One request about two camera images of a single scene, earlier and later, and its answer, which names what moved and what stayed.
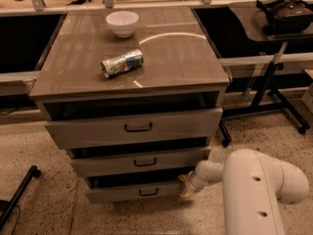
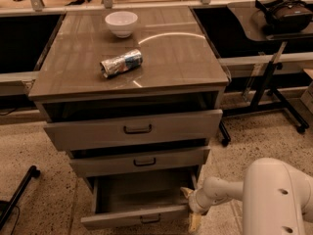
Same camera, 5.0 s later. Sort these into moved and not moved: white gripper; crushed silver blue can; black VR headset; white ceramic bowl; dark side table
Moved: white gripper
Not moved: white ceramic bowl; dark side table; black VR headset; crushed silver blue can
